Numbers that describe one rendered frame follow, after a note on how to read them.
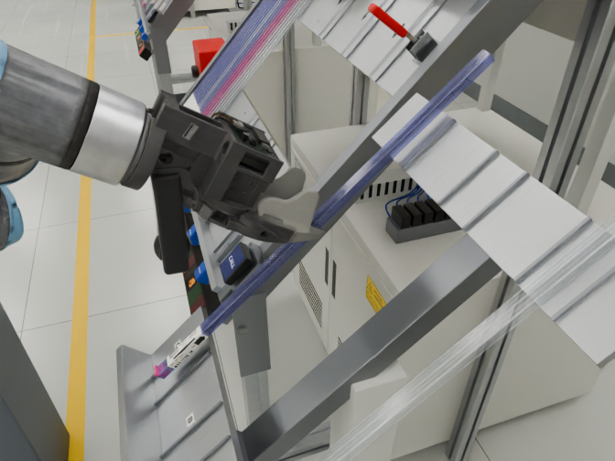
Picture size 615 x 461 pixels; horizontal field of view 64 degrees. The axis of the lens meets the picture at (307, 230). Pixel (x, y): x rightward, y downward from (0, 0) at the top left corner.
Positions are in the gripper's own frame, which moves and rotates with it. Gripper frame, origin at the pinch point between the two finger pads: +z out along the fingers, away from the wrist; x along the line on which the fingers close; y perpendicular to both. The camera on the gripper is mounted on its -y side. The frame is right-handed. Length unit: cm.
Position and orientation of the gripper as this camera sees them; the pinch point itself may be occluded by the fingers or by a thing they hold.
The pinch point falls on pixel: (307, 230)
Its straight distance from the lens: 54.2
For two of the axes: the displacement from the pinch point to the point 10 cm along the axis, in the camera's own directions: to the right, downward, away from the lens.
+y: 5.1, -7.8, -3.6
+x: -3.2, -5.6, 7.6
